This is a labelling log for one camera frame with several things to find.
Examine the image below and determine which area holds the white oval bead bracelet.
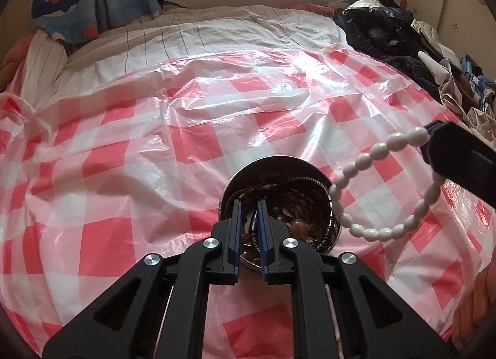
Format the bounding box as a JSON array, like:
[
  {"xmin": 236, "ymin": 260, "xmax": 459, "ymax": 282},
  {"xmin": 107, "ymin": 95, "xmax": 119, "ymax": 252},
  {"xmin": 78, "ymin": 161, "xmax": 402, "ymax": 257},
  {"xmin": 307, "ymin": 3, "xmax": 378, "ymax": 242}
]
[{"xmin": 327, "ymin": 126, "xmax": 446, "ymax": 242}]

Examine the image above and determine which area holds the black braided leather bracelet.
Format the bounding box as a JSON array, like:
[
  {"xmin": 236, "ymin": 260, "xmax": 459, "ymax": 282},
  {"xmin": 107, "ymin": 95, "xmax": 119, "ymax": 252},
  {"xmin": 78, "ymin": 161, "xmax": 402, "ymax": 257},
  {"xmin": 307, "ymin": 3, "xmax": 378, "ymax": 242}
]
[{"xmin": 247, "ymin": 176, "xmax": 338, "ymax": 259}]

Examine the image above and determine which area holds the person's right hand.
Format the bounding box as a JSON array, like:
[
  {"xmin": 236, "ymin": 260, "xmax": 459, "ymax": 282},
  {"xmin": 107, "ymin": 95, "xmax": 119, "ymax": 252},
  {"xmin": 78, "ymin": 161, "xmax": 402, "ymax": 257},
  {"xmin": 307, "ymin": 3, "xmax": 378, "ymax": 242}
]
[{"xmin": 451, "ymin": 263, "xmax": 495, "ymax": 349}]

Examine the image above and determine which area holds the round metal tin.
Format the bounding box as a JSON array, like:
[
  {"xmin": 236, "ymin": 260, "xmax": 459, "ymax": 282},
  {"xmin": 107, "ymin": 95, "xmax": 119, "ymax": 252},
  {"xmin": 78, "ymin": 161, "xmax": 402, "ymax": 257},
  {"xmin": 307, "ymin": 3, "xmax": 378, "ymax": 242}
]
[{"xmin": 219, "ymin": 156, "xmax": 341, "ymax": 272}]

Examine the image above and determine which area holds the red white checkered plastic sheet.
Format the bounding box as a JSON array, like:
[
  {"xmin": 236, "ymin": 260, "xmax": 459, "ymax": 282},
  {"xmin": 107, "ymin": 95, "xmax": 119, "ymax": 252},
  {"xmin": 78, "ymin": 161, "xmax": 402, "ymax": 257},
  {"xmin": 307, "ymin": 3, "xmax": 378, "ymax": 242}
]
[{"xmin": 1, "ymin": 45, "xmax": 495, "ymax": 358}]

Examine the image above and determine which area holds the dark clothes pile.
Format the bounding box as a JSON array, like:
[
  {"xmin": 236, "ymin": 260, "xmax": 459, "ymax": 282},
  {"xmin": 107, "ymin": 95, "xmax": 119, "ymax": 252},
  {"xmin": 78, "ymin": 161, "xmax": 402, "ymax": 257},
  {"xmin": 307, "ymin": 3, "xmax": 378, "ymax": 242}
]
[{"xmin": 333, "ymin": 0, "xmax": 495, "ymax": 146}]

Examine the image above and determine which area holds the white striped bed sheet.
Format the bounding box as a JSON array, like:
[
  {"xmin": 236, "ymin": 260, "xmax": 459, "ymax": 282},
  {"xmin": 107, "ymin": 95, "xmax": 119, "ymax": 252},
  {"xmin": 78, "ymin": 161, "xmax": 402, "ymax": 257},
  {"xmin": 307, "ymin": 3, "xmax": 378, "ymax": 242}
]
[{"xmin": 43, "ymin": 5, "xmax": 347, "ymax": 105}]

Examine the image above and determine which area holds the white striped pillow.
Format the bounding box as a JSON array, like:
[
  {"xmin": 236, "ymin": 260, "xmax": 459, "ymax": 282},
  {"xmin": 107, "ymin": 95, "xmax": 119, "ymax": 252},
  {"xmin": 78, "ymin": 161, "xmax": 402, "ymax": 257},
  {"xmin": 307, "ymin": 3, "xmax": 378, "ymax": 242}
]
[{"xmin": 6, "ymin": 29, "xmax": 68, "ymax": 108}]

